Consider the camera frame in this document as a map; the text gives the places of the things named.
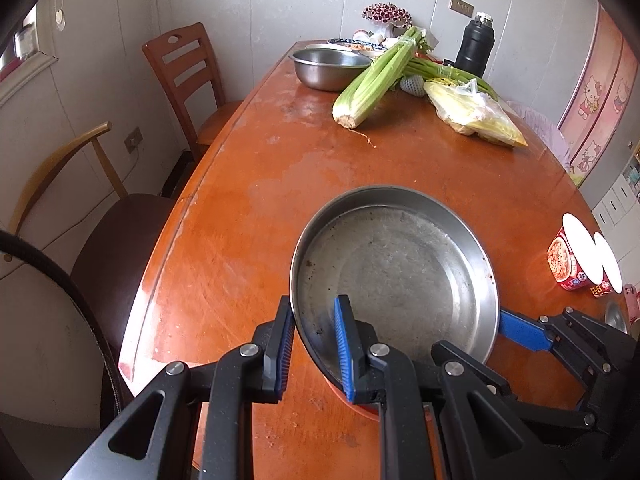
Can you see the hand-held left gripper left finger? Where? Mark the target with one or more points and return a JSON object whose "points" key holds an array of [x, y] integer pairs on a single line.
{"points": [[285, 355]]}

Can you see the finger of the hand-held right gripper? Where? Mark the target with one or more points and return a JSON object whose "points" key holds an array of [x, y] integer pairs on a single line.
{"points": [[520, 329], [470, 360]]}

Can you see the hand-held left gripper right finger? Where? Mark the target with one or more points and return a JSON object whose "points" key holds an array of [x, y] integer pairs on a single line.
{"points": [[345, 355]]}

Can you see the shallow steel plate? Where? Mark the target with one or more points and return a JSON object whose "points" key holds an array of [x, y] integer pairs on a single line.
{"points": [[395, 270]]}

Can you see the pink stool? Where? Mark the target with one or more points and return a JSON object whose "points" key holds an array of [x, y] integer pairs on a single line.
{"points": [[632, 302]]}

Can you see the white cabinet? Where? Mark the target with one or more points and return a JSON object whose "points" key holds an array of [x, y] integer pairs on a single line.
{"points": [[620, 205]]}

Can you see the light wooden armchair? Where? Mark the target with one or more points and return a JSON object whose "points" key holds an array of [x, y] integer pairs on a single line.
{"points": [[115, 240]]}

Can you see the clear bag of yellow food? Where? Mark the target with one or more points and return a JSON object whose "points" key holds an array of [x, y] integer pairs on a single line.
{"points": [[475, 115]]}

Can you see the pink cartoon cloth wardrobe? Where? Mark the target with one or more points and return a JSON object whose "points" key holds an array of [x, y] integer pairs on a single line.
{"points": [[600, 100]]}

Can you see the celery bunch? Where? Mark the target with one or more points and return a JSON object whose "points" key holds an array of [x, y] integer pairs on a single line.
{"points": [[375, 80], [450, 72]]}

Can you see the fruit in foam net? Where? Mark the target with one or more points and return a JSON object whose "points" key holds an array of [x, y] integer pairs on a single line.
{"points": [[412, 85]]}

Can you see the black thermos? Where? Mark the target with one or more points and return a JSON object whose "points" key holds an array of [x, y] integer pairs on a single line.
{"points": [[475, 47]]}

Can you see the red packet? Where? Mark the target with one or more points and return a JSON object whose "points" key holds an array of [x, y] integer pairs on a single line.
{"points": [[436, 56]]}

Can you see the small steel bowl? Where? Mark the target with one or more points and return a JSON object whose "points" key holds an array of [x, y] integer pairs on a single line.
{"points": [[330, 67]]}

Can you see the dish of food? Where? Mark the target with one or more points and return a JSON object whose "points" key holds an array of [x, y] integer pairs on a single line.
{"points": [[372, 50]]}

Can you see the brown wooden chair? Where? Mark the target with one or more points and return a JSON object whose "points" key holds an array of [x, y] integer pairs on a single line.
{"points": [[185, 65]]}

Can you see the blue-rimmed dish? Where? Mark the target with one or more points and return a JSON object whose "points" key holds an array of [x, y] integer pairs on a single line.
{"points": [[339, 41]]}

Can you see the flower bouquet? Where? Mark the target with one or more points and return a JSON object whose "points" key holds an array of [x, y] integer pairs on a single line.
{"points": [[385, 14]]}

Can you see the window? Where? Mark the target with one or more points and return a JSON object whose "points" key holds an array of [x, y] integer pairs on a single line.
{"points": [[25, 50]]}

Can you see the low wall socket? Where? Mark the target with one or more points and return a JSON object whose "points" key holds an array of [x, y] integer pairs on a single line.
{"points": [[133, 140]]}

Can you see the beige wall socket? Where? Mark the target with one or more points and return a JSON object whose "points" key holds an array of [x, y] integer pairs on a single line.
{"points": [[461, 6]]}

